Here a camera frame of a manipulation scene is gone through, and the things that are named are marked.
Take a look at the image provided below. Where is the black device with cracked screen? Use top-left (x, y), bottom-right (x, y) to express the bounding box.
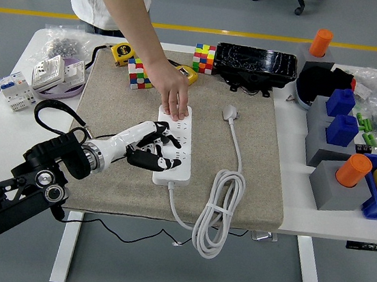
top-left (210, 41), bottom-right (300, 102)

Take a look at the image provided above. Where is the black cloth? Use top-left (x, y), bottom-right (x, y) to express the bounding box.
top-left (296, 63), bottom-right (356, 107)

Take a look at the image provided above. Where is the small black component strip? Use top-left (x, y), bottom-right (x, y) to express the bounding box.
top-left (354, 143), bottom-right (374, 155)

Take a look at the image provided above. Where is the pale blue bowl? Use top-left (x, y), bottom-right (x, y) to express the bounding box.
top-left (292, 76), bottom-right (317, 111)

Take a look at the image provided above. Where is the white power cord with plug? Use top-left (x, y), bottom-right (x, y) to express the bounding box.
top-left (159, 97), bottom-right (257, 263)

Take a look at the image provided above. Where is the white wall socket box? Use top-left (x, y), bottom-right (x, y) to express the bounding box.
top-left (30, 52), bottom-right (68, 95)

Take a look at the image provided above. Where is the white circuit breaker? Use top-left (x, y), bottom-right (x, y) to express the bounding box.
top-left (0, 68), bottom-right (42, 115)

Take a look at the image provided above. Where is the clear bag of metal nuts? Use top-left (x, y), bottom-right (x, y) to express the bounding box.
top-left (29, 20), bottom-right (105, 72)

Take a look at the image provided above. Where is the many-celled puzzle cube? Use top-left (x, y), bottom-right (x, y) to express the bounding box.
top-left (191, 42), bottom-right (218, 76)

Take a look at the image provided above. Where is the orange cylinder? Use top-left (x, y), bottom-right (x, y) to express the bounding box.
top-left (308, 27), bottom-right (335, 59)
top-left (333, 151), bottom-right (374, 191)

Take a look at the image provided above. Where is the person's left hand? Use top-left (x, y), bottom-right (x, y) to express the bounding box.
top-left (141, 55), bottom-right (197, 124)

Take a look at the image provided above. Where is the yellow tape measure round label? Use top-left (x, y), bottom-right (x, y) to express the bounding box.
top-left (84, 38), bottom-right (138, 76)

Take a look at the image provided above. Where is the purple tape reel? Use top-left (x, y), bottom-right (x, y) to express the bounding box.
top-left (37, 54), bottom-right (89, 105)

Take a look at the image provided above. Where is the grey-brown mat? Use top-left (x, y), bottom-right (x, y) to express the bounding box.
top-left (58, 38), bottom-right (304, 236)

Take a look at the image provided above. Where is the three-by-three puzzle cube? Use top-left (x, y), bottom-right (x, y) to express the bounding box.
top-left (125, 56), bottom-right (156, 92)

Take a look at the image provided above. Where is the white power strip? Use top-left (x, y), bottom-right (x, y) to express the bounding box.
top-left (150, 101), bottom-right (200, 189)

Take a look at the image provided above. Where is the white table leg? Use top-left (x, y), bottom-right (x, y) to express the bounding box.
top-left (48, 209), bottom-right (85, 282)
top-left (291, 236), bottom-right (331, 282)

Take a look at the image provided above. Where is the blue square peg block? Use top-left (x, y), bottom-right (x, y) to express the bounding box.
top-left (324, 112), bottom-right (361, 149)
top-left (324, 86), bottom-right (358, 120)

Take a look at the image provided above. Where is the dark circuit board strip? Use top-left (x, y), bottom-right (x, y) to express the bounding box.
top-left (345, 239), bottom-right (377, 253)

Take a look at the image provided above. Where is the metal bracket under table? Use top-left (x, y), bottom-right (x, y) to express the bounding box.
top-left (251, 230), bottom-right (279, 244)

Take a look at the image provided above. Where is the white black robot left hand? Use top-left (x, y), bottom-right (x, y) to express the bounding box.
top-left (90, 113), bottom-right (187, 179)

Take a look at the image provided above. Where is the yellow tape measure black window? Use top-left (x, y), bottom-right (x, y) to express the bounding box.
top-left (173, 63), bottom-right (200, 87)

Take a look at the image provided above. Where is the black power adapter plug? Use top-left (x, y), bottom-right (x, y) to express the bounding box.
top-left (139, 128), bottom-right (176, 152)

